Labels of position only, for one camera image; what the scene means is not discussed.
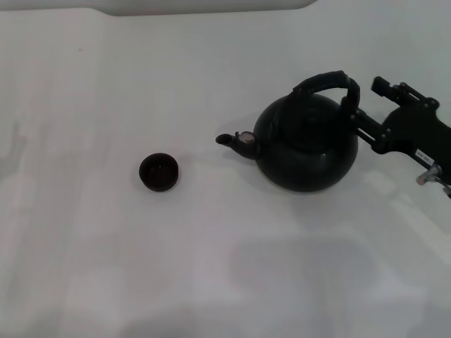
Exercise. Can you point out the metal fitting on right gripper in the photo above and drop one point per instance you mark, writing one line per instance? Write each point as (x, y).
(428, 175)

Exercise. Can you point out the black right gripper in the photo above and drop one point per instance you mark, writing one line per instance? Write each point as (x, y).
(419, 130)

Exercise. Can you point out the small dark brown teacup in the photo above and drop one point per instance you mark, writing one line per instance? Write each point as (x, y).
(158, 172)

